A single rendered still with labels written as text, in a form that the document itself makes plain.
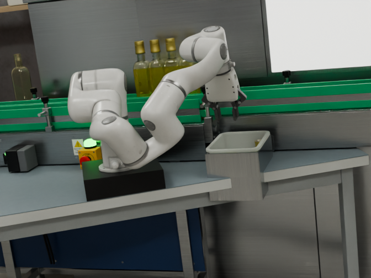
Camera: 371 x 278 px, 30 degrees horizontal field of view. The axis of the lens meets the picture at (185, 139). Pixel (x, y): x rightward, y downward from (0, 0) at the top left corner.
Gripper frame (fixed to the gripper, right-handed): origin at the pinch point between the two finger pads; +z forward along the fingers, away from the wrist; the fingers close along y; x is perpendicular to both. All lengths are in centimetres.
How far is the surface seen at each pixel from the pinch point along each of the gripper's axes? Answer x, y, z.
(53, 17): -47, 78, -21
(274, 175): 5.2, -13.7, 19.6
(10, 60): -234, 235, 72
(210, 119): -8.9, 8.8, 6.5
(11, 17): -245, 230, 42
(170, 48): -28.8, 25.5, -11.8
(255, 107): -21.0, -4.0, 9.1
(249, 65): -39.7, 0.9, 1.6
